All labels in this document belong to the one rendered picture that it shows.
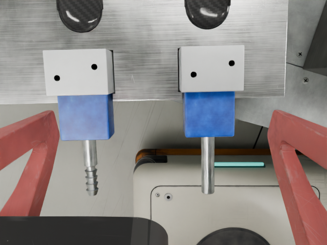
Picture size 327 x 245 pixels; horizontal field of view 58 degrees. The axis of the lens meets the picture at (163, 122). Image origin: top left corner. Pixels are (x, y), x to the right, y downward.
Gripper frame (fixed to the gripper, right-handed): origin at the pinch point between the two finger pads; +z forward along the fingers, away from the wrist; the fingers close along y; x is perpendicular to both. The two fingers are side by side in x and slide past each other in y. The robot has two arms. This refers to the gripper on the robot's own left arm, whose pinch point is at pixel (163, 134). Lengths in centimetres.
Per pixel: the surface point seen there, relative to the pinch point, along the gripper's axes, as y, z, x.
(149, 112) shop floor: 5, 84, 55
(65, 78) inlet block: 7.7, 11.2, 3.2
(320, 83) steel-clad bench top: -16.8, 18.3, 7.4
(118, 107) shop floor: 17, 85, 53
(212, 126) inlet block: -4.2, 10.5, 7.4
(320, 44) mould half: -15.3, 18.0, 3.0
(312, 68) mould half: -14.7, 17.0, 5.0
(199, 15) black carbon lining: -3.1, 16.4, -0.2
